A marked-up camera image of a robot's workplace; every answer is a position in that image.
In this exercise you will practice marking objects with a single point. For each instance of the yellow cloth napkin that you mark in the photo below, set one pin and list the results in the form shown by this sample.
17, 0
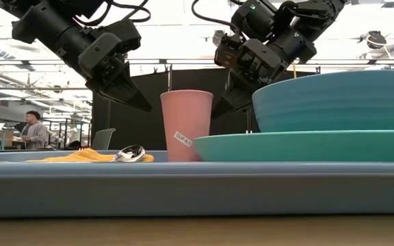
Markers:
80, 156

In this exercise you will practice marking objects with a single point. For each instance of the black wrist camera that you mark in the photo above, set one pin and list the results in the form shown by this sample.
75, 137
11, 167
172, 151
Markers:
125, 34
227, 54

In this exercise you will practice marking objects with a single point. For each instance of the person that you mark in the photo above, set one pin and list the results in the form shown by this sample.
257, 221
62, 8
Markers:
36, 133

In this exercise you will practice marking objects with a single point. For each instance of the metal partition pole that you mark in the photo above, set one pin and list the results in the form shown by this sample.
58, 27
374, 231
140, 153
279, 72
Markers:
248, 123
170, 78

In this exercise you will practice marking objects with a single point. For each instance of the pink plastic cup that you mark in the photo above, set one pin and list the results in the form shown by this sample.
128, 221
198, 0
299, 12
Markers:
183, 112

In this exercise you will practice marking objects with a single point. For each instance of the light blue plastic tray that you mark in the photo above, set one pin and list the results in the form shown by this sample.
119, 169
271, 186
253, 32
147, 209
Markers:
183, 191

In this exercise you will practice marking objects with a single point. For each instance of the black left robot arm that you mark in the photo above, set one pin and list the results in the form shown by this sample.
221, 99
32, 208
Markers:
46, 24

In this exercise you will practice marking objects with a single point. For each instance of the grey office chair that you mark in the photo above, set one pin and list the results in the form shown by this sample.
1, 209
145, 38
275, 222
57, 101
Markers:
102, 140

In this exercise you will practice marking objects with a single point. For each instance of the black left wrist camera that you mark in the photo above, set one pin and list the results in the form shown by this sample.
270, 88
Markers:
125, 34

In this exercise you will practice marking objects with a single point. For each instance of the black ceiling lamp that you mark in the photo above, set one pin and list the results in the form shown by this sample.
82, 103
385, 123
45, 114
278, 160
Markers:
218, 33
376, 39

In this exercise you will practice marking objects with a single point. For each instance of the black background rig frame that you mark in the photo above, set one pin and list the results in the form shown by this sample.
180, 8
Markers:
63, 118

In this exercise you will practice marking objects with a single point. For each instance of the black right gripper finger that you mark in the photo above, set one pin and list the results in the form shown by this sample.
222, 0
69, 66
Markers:
234, 100

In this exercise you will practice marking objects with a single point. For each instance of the blue plastic bowl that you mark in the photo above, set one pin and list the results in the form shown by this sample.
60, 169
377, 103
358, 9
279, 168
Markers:
337, 102

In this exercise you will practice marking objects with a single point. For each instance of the silver metal spoon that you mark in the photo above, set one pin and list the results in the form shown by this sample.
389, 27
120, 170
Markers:
130, 153

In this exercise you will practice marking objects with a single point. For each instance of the green plastic plate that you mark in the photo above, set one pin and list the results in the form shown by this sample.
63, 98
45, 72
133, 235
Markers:
303, 147

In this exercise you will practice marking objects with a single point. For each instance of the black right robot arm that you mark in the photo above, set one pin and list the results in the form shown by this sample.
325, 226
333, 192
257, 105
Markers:
306, 20

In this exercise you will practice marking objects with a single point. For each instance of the long horizontal metal rail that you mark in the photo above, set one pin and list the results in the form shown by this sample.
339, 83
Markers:
183, 61

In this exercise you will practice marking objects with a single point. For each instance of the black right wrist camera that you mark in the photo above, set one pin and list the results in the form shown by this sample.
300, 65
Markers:
227, 54

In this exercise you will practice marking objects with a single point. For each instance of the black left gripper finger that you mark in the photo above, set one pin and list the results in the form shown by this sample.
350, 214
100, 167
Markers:
125, 92

